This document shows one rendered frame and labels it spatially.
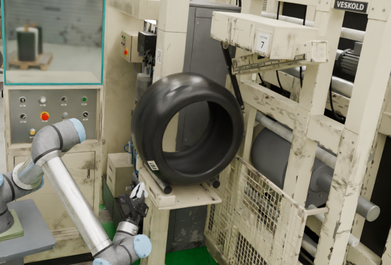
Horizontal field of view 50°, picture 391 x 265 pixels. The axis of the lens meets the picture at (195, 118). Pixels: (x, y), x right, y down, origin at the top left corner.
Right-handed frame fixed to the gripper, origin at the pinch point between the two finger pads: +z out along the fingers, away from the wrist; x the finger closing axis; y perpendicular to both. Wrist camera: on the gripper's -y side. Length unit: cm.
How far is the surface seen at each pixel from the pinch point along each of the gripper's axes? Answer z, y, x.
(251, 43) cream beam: 63, -18, 52
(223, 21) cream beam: 87, -18, 32
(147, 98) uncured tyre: 39.3, -16.3, -0.4
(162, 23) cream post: 84, -27, 0
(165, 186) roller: 9.6, 18.5, -0.1
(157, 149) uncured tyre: 17.6, -2.6, 5.2
